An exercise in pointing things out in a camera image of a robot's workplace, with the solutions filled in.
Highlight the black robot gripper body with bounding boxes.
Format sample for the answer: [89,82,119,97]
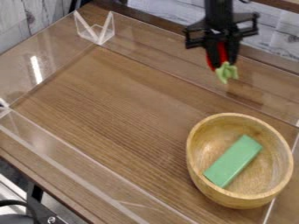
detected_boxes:
[183,12,260,49]

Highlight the black table leg bracket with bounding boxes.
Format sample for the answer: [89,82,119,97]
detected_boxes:
[27,182,69,224]

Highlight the light wooden bowl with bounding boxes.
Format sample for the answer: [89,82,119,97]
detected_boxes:
[186,113,296,209]

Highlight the red plush strawberry green leaves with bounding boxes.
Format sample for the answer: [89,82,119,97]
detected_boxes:
[205,41,241,86]

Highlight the green rectangular block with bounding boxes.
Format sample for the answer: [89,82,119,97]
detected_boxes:
[204,135,264,188]

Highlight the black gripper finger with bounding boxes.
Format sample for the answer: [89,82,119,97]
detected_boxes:
[228,35,241,65]
[206,38,221,69]

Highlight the black cable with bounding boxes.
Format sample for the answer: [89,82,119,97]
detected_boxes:
[0,199,39,224]

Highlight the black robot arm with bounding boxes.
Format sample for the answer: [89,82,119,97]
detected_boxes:
[183,0,260,71]

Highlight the clear acrylic tray barrier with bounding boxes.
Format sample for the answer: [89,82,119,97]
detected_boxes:
[0,8,299,224]

